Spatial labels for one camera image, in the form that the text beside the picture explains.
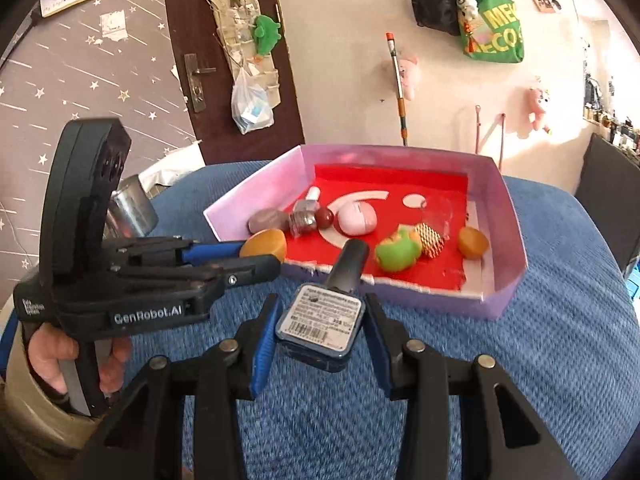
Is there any blue nail polish bottle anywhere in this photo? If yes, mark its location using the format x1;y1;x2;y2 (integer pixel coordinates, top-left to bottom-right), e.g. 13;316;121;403
275;239;371;373

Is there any green avocado toy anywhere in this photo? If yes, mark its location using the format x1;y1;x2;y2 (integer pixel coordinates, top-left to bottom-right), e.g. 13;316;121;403
375;226;423;273

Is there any row of small bottles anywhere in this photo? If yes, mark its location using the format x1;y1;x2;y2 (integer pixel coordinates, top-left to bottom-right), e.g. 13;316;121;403
582;75;640;153

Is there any orange oval stone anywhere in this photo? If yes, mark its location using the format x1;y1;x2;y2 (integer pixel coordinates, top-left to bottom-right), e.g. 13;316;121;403
457;226;491;261

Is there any clear plastic cup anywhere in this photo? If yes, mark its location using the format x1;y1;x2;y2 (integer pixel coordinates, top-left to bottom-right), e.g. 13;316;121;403
420;195;453;241

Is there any person's left hand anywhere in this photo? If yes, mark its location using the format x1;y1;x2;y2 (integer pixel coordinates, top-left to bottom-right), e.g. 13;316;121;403
27;322;133;397

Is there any white plastic bag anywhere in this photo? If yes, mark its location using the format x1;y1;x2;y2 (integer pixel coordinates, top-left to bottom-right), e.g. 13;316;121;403
231;67;276;135

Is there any pink cardboard box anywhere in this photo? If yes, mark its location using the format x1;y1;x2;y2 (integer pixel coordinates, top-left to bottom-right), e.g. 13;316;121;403
203;144;528;322

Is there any blue stool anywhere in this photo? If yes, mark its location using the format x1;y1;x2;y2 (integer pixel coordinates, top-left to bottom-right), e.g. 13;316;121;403
622;257;640;301

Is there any metal door handle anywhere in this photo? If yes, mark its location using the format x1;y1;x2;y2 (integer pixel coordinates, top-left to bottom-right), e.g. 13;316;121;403
183;53;217;113

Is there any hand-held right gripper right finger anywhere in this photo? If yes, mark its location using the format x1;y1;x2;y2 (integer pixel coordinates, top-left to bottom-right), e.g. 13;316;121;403
362;294;581;480

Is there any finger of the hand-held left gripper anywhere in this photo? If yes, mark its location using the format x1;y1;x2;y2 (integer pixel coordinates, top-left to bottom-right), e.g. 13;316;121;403
117;254;282;293
102;237;246;266

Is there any green plush toy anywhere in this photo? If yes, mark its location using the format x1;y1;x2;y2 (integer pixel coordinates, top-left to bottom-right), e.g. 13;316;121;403
252;14;282;56

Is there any green tote bag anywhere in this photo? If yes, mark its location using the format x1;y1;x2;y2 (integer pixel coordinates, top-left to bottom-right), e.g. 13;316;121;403
457;0;526;63

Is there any orange white mop handle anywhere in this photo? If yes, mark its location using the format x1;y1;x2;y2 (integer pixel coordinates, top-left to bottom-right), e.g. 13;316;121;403
385;32;410;148

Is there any pink plush bear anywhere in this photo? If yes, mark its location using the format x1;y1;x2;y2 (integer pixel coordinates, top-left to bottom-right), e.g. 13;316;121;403
525;87;553;136

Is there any white plush charm red tassel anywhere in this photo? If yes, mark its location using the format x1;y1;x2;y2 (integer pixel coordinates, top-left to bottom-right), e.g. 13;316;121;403
457;0;483;56

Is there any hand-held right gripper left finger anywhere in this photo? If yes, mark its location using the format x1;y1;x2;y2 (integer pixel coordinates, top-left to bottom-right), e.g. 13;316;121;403
97;294;281;480

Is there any pink round compact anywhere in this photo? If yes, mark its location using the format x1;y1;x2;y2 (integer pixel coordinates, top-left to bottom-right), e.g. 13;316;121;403
337;200;378;236

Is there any red printed paper bag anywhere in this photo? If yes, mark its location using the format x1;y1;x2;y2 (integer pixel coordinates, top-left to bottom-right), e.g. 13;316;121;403
282;162;471;291

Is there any white plastic sheet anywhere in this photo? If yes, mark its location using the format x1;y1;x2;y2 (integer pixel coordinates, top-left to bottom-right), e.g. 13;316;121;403
140;142;206;196

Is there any glitter nail polish bottle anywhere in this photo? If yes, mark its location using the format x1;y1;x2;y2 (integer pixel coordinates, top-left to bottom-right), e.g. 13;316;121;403
289;210;321;237

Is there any pink plush pig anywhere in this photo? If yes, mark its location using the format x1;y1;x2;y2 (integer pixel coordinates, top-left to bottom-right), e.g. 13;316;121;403
387;55;421;101

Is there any brown door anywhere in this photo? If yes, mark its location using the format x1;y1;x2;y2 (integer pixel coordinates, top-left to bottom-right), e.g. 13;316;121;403
161;0;307;166

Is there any clear hanging pocket organizer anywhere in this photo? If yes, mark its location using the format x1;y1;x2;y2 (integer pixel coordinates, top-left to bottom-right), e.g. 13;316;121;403
202;0;281;111

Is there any metal pot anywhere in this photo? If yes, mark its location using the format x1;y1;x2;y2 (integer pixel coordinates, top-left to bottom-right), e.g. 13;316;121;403
107;175;160;241

